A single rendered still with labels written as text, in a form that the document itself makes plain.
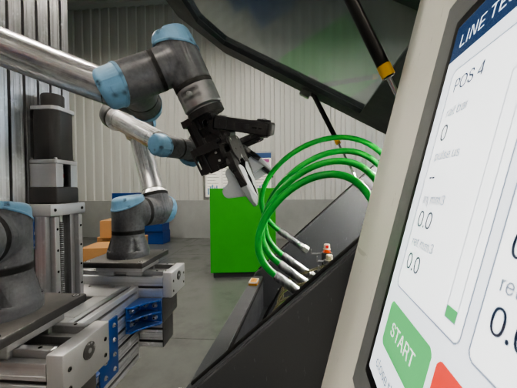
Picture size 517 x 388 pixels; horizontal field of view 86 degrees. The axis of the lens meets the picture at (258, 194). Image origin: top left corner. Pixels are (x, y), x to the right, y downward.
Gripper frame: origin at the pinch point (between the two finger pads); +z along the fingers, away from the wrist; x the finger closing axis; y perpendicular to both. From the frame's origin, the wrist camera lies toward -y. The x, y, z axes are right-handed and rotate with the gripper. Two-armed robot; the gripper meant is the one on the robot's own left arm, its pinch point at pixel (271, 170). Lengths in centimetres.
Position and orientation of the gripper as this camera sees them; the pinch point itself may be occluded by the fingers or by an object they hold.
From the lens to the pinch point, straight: 97.6
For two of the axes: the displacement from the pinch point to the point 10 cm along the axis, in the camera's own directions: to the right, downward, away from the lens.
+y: -6.3, 7.7, -0.9
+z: 7.6, 6.1, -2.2
